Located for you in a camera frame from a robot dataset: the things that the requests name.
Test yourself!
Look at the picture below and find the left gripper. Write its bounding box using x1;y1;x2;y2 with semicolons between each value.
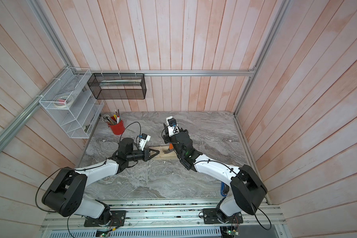
127;147;160;162

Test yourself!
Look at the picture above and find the orange black claw hammer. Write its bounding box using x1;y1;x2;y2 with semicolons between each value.
163;143;174;154

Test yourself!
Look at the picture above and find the wooden block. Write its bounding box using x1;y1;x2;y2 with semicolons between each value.
150;146;178;160

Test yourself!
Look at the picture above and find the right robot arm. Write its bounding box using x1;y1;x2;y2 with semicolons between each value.
162;117;267;223

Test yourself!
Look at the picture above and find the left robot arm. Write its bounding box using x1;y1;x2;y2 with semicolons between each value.
41;138;160;225

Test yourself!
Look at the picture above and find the red pen cup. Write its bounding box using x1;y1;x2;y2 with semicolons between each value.
108;120;125;135

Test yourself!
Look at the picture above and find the pens and pencils bundle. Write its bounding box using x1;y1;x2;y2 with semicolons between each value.
101;110;121;126

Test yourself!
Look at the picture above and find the blue object on table edge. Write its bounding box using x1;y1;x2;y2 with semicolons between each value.
220;182;230;197

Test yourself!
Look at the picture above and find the black mesh basket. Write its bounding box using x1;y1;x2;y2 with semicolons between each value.
87;73;147;100

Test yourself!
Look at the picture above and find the tape roll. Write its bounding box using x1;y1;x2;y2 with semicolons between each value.
53;95;73;108

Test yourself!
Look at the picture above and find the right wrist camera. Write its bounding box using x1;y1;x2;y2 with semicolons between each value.
166;116;179;137

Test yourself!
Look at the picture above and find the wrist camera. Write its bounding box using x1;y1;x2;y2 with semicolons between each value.
138;133;151;151
166;116;179;137

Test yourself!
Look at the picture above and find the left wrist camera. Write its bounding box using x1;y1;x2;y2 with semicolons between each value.
138;133;151;151

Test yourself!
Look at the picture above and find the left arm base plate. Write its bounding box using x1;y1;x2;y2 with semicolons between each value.
84;210;127;227

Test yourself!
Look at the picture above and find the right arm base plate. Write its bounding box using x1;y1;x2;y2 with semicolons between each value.
199;208;244;225

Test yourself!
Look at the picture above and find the horizontal aluminium rail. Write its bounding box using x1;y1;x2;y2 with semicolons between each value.
71;67;255;77

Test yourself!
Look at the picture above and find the white wire mesh shelf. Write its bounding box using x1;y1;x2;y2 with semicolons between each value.
39;67;104;139

